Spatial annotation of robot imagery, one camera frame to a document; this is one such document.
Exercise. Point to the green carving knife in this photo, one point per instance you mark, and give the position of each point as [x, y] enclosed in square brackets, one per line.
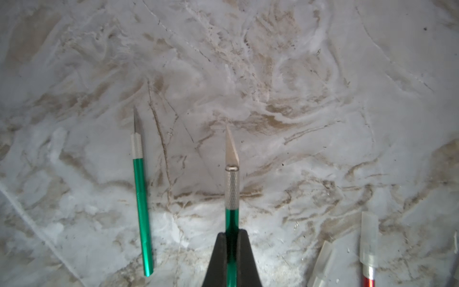
[232, 199]
[141, 196]

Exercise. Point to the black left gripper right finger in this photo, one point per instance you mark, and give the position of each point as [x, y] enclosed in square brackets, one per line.
[247, 273]

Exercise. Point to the red carving knife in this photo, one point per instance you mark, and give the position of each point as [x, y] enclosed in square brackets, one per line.
[369, 248]
[453, 279]

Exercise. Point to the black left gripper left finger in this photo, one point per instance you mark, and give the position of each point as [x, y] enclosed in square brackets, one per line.
[216, 275]

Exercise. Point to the red carving knife left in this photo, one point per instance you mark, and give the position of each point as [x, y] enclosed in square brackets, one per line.
[369, 248]

